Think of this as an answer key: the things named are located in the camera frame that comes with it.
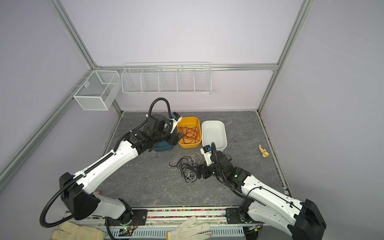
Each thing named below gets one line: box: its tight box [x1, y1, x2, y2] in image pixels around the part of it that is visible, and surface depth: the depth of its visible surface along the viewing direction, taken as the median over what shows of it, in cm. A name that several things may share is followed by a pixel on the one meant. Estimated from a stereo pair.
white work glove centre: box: [166, 216, 212, 240], surface depth 71 cm
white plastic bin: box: [201, 120, 228, 152], surface depth 108 cm
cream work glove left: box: [51, 221, 107, 240], surface depth 71 cm
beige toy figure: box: [258, 144, 270, 158], surface depth 96 cm
